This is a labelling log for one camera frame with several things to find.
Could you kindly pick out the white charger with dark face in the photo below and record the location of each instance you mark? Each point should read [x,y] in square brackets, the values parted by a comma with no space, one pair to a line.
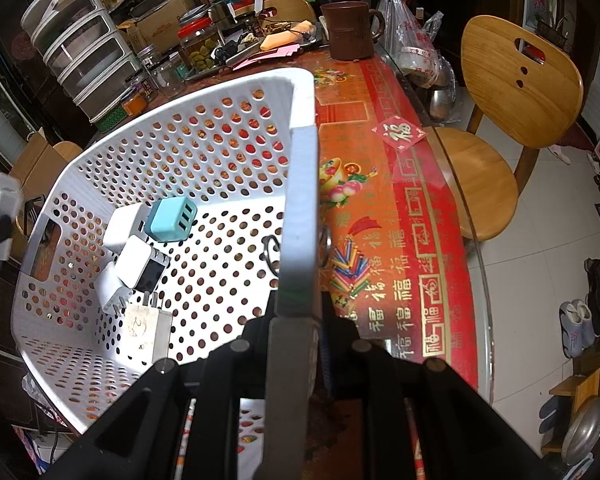
[135,260]

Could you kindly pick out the open cardboard box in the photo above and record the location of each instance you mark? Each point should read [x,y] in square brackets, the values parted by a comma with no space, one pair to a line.
[30,160]

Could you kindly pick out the clear printed plastic bag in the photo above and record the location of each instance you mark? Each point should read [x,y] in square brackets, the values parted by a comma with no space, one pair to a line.
[410,25]

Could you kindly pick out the small white charger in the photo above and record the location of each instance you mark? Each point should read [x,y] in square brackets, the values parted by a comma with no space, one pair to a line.
[122,227]
[111,287]

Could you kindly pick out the large white charger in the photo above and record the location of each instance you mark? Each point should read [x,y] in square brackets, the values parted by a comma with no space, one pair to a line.
[5,195]

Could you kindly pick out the brown mug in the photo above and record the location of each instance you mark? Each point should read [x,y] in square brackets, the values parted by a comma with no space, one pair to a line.
[350,32]

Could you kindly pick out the white perforated plastic basket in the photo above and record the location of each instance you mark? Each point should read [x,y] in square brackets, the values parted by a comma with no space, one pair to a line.
[205,160]

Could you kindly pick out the pickle jar with red lid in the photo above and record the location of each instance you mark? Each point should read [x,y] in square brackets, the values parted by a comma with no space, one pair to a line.
[197,47]

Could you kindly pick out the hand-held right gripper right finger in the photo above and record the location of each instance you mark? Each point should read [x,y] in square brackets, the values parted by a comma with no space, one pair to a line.
[340,355]

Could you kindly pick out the brown cardboard box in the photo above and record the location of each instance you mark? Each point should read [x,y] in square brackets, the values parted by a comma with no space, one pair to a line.
[155,25]

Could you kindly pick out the orange paper packet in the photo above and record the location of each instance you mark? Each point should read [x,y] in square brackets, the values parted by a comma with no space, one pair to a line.
[285,39]

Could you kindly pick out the stainless steel pot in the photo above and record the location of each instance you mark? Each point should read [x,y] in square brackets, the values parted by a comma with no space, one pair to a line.
[440,102]

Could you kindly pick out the dark red floor mat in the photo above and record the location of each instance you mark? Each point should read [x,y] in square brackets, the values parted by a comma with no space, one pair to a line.
[577,138]

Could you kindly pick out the white slipper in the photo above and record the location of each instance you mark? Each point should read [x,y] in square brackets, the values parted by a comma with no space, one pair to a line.
[560,153]

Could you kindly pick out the small wooden stool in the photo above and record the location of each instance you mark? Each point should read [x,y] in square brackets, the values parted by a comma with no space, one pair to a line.
[575,385]

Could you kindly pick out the light blue charger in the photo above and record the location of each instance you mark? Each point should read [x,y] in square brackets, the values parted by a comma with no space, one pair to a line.
[167,222]

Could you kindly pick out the white charger with prongs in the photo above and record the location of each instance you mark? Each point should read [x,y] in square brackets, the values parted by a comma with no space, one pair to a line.
[147,335]

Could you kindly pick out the red paper square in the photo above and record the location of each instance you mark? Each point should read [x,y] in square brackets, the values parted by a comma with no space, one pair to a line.
[399,132]

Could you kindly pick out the clear glass jar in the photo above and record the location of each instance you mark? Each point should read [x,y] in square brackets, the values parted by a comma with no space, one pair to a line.
[167,75]
[147,57]

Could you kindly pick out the dark wooden cabinet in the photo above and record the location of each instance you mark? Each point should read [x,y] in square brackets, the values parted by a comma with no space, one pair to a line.
[5,75]

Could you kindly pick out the metal pot lid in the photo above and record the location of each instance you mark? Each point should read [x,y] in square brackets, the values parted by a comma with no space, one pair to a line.
[585,432]

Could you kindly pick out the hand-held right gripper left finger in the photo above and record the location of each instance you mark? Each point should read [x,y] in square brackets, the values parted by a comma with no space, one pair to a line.
[252,355]

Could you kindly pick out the green plastic tray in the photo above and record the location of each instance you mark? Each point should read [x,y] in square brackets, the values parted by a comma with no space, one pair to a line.
[112,121]

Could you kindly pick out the blue slippers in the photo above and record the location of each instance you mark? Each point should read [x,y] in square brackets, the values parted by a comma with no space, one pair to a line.
[552,410]

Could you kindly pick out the small orange jar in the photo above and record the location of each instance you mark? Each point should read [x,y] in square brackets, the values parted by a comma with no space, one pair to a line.
[132,105]

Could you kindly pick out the stacked clear storage drawers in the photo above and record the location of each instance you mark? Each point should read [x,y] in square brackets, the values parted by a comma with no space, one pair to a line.
[75,60]

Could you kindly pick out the potted plant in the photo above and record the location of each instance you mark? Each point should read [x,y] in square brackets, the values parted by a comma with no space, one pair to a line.
[555,5]

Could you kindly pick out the grey white shoe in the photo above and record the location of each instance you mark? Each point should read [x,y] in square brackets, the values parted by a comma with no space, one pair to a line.
[570,327]
[585,320]

